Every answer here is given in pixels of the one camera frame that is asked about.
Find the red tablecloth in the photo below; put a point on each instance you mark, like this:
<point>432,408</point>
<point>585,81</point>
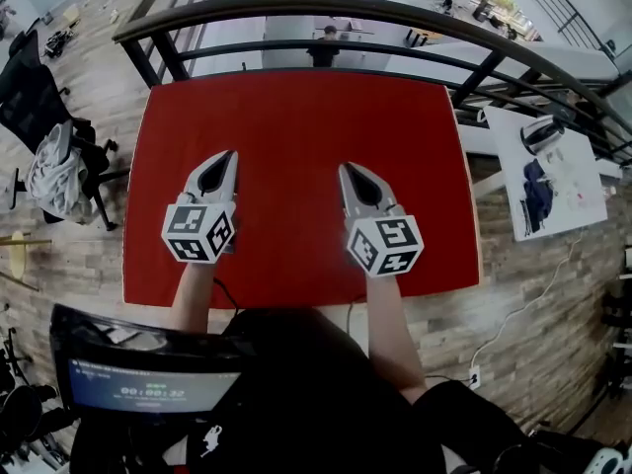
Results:
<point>296,141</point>

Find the person's left forearm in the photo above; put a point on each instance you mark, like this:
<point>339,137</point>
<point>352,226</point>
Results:
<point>190,294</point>

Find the yellow waste bin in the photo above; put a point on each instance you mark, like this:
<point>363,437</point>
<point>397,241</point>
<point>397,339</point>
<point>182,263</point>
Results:
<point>72,14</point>

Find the person's black shirt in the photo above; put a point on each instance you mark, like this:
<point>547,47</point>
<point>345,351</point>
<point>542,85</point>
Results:
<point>459,413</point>

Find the navy blue cloth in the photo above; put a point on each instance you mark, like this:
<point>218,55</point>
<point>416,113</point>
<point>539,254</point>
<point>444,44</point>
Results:
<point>538,190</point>

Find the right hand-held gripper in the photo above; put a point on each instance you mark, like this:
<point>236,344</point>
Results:
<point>390,260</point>

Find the black and silver helmet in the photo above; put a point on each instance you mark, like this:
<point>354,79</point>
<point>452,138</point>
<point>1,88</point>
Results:
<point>540,136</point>

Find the clear plastic bag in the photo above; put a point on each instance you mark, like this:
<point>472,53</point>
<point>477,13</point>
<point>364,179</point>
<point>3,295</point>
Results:
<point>580,190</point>

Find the crumpled grey cloth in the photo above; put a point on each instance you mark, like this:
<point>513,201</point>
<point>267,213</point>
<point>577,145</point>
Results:
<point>56,176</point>

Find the person's right forearm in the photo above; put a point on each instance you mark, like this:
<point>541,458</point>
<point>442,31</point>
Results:
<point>390,329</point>

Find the clear glass cup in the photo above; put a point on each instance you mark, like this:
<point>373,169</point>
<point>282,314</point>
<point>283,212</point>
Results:
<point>555,155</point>

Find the black mesh office chair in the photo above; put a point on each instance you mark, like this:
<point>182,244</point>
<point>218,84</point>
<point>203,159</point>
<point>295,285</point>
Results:
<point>29,97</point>

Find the white table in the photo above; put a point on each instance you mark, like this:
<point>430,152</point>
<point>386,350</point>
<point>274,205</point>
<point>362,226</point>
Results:
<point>503,136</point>

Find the black tangled equipment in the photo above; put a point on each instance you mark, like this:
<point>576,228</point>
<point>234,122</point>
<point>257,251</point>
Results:
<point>58,42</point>

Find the yellow round side table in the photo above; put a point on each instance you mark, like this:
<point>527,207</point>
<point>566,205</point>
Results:
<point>18,260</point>

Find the white round-lens device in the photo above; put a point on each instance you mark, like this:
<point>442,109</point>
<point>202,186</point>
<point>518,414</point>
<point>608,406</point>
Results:
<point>609,462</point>

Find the black tablet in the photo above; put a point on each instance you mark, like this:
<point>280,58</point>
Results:
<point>148,383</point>

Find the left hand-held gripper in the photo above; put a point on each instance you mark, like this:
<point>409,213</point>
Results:
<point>190,247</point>

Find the white power strip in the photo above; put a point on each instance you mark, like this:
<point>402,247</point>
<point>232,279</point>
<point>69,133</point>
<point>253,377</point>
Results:
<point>475,377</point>

